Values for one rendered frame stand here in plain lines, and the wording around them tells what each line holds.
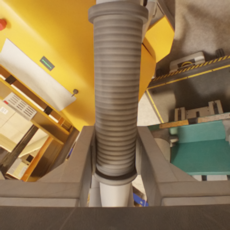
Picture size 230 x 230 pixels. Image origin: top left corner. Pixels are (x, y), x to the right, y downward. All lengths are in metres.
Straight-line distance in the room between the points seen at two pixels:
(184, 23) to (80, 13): 0.88
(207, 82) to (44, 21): 1.08
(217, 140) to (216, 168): 0.18
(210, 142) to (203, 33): 0.82
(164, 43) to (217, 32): 0.51
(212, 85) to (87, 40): 0.94
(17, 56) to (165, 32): 0.83
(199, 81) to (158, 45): 0.41
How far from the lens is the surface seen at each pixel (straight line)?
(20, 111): 0.91
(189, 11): 1.46
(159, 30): 1.13
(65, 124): 1.04
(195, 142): 1.16
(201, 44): 1.54
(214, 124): 1.04
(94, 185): 0.19
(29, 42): 0.76
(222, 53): 1.46
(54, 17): 0.76
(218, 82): 1.35
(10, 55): 0.87
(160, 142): 1.03
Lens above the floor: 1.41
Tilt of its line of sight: 42 degrees down
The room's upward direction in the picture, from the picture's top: 159 degrees counter-clockwise
